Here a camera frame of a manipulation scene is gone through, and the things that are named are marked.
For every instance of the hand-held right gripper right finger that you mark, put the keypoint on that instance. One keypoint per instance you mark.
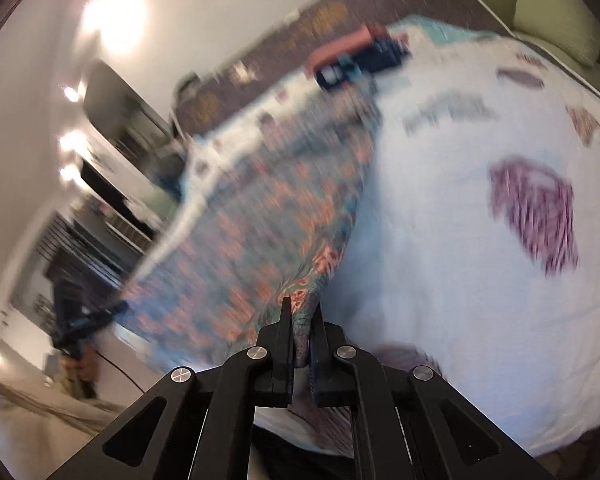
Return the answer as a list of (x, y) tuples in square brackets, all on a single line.
[(325, 370)]

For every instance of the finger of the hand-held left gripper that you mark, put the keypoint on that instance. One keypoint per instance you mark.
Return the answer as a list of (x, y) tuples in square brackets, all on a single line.
[(107, 316)]

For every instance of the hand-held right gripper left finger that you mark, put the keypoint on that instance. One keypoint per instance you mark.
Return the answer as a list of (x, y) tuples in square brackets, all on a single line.
[(280, 360)]

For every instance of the floral long-sleeve shirt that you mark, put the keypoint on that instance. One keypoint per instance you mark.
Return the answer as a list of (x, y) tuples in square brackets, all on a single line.
[(270, 220)]

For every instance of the white seashell print quilt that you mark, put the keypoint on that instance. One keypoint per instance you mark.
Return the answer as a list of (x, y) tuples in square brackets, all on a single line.
[(455, 285)]

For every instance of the folded navy star garment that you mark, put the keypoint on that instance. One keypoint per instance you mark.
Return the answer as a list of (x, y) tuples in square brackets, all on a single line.
[(375, 60)]

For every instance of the folded pink garment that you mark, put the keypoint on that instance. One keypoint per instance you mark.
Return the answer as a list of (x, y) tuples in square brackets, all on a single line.
[(340, 47)]

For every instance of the purple deer print mattress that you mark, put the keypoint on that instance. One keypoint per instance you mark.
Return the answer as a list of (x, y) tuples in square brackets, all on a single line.
[(280, 35)]

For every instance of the large green pillow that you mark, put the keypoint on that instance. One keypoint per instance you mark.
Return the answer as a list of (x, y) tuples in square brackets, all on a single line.
[(560, 27)]

